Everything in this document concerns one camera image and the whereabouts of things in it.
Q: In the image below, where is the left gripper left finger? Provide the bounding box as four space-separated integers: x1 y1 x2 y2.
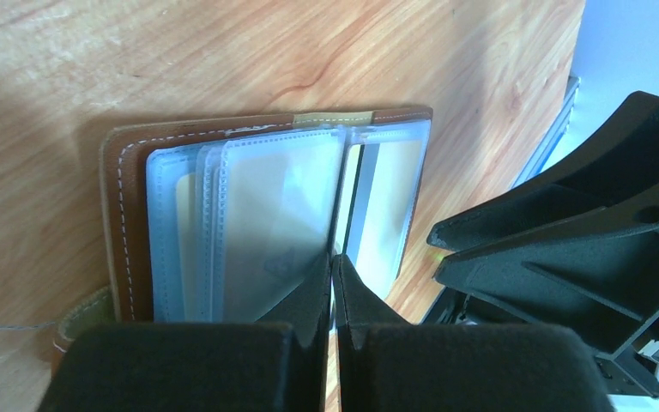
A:
39 254 330 411

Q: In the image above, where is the brown leather card holder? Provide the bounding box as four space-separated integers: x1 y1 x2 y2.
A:
52 106 432 365

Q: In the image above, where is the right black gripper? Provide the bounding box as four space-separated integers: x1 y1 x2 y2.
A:
427 92 659 398

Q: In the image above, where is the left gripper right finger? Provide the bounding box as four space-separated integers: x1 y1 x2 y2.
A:
332 255 613 411

